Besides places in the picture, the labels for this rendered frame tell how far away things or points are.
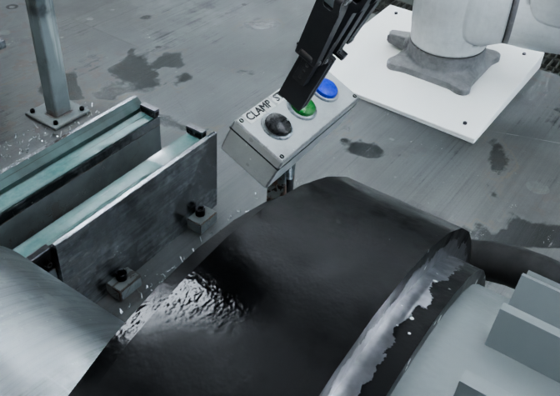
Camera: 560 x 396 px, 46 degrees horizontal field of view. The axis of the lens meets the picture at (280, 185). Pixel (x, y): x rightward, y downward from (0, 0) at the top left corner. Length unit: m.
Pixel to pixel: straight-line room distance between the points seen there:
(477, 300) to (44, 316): 0.30
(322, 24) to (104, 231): 0.40
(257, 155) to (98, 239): 0.24
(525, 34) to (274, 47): 0.52
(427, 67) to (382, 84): 0.10
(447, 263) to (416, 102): 1.14
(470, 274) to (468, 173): 0.99
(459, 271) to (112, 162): 0.83
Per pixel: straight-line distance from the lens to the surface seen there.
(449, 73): 1.35
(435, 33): 1.32
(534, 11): 1.28
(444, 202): 1.08
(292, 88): 0.67
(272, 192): 0.82
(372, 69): 1.38
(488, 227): 1.06
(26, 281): 0.45
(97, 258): 0.84
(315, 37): 0.58
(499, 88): 1.38
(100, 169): 0.95
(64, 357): 0.39
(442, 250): 0.16
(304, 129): 0.73
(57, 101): 1.21
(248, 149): 0.70
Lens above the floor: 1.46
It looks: 39 degrees down
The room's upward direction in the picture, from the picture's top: 4 degrees clockwise
